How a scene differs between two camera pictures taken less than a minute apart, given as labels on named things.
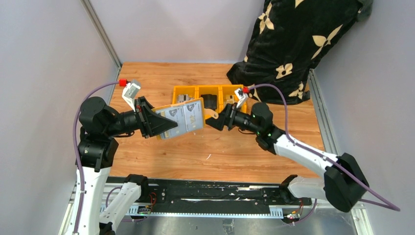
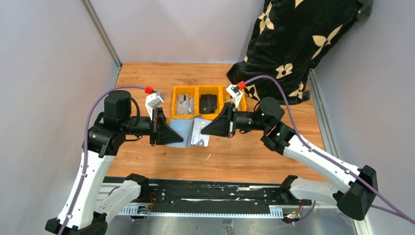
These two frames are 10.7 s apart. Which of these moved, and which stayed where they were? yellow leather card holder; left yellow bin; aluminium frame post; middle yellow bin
Moved: yellow leather card holder
Stayed: middle yellow bin; left yellow bin; aluminium frame post
